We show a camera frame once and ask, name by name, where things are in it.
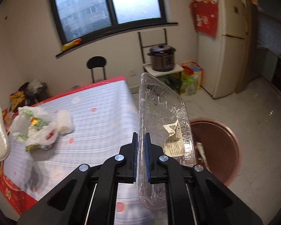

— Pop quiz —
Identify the black round-back chair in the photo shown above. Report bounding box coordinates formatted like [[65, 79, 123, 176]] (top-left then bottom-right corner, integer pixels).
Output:
[[86, 56, 107, 83]]

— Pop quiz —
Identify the yellow printed bag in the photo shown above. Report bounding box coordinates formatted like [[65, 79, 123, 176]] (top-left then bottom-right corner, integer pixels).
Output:
[[10, 91, 26, 112]]

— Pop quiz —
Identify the black window sill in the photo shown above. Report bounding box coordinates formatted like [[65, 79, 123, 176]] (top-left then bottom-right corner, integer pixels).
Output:
[[55, 22, 179, 60]]

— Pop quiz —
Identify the clear crumpled plastic bag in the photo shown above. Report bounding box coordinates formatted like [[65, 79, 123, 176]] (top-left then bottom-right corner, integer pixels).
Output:
[[27, 80, 43, 92]]

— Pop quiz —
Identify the dark framed window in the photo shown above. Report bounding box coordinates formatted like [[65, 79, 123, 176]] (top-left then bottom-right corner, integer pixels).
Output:
[[47, 0, 167, 43]]

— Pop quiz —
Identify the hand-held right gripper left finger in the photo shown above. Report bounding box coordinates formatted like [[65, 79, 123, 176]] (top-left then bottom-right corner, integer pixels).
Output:
[[17, 132, 139, 225]]

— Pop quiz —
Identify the red printed cloth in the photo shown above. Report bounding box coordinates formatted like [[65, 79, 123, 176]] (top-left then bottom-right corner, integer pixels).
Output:
[[189, 0, 219, 38]]

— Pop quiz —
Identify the brown plastic bin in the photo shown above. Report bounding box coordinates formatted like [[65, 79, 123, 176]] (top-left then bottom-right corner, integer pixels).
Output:
[[188, 118, 240, 188]]

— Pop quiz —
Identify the small white table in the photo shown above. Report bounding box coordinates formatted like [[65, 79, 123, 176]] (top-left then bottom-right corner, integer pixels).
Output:
[[143, 63, 185, 77]]

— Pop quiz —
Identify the dark electric pressure cooker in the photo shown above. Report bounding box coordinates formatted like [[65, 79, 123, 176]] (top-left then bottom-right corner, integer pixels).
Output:
[[147, 43, 176, 72]]

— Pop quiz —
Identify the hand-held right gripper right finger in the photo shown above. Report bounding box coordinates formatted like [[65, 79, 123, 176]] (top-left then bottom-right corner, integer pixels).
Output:
[[144, 132, 264, 225]]

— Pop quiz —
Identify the white crumpled tissue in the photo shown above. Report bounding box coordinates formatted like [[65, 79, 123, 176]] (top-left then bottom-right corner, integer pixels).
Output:
[[56, 110, 73, 135]]

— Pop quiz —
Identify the clear plastic tray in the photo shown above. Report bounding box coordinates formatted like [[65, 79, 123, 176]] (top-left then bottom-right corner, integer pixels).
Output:
[[136, 72, 197, 210]]

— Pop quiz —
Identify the thin metal rack frame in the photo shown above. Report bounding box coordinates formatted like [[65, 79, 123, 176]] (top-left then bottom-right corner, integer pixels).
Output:
[[138, 28, 168, 52]]

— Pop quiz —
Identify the blue plaid tablecloth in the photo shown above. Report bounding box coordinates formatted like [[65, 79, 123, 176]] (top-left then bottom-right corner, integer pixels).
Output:
[[0, 80, 169, 225]]

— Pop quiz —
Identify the white plastic bag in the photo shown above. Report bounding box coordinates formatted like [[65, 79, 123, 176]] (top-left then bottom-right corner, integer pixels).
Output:
[[9, 106, 59, 152]]

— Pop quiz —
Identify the cream refrigerator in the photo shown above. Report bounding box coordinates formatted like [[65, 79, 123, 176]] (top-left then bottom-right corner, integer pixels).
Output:
[[197, 0, 251, 99]]

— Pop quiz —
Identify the orange snack packet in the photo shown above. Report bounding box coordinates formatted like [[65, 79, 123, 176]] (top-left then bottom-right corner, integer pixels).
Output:
[[61, 39, 82, 51]]

